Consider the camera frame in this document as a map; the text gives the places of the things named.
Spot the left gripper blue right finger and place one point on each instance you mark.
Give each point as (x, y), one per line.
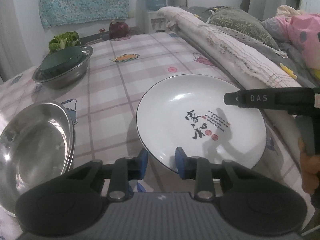
(199, 170)

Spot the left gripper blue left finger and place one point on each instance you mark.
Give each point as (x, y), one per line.
(123, 171)

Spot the white ceramic plate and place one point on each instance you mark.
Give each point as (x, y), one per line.
(188, 111)

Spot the large steel plate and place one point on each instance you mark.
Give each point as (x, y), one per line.
(37, 145)

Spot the deep steel bowl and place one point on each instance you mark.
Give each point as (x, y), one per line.
(69, 77)

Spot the green ceramic bowl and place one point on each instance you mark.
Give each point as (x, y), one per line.
(60, 61)

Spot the right hand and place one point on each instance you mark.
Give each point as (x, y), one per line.
(309, 169)

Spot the rolled pink quilt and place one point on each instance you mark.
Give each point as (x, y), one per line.
(240, 56)

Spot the pink plaid tablecloth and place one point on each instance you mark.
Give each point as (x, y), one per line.
(103, 106)

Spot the pink blanket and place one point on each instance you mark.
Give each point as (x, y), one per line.
(302, 30)

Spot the green leaf pillow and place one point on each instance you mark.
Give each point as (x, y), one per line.
(243, 22)

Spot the green lettuce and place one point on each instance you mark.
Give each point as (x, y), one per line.
(62, 41)

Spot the white water dispenser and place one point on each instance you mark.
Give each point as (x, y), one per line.
(153, 23)

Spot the white curtain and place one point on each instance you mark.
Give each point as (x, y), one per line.
(14, 55)

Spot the teal patterned wall cloth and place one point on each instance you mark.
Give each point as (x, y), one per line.
(55, 13)

